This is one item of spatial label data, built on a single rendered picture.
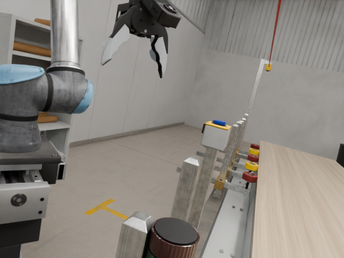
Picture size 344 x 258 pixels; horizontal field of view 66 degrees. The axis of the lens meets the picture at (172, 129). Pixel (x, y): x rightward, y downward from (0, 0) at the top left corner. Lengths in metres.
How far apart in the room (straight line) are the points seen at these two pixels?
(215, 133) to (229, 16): 7.81
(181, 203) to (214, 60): 7.81
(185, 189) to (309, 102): 7.51
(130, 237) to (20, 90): 0.56
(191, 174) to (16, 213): 0.44
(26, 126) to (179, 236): 0.60
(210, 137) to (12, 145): 0.54
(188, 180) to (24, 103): 0.49
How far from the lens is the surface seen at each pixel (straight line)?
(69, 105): 0.86
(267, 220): 1.08
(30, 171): 0.84
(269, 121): 8.00
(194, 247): 0.34
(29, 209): 0.77
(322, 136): 8.08
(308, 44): 8.17
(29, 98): 0.82
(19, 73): 0.80
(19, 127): 0.83
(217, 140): 0.79
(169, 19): 0.53
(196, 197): 0.87
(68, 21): 0.95
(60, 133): 3.60
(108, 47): 0.56
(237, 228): 1.58
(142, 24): 0.59
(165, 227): 0.35
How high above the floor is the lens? 1.32
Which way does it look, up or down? 11 degrees down
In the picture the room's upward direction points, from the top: 13 degrees clockwise
